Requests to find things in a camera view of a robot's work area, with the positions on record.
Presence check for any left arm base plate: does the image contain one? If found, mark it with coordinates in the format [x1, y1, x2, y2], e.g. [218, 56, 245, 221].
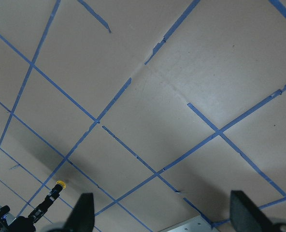
[160, 216, 218, 232]

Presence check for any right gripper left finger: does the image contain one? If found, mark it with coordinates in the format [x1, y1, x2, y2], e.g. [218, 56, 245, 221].
[65, 193, 95, 232]

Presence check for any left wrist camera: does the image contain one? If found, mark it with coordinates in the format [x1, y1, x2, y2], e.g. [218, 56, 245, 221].
[0, 205, 10, 232]

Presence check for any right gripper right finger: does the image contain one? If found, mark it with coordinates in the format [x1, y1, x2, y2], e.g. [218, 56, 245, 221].
[230, 190, 272, 232]

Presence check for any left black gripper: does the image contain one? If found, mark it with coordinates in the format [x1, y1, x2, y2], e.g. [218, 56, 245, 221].
[9, 195, 55, 232]

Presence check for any yellow push button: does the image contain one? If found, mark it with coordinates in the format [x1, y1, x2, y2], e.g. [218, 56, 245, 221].
[51, 180, 66, 196]

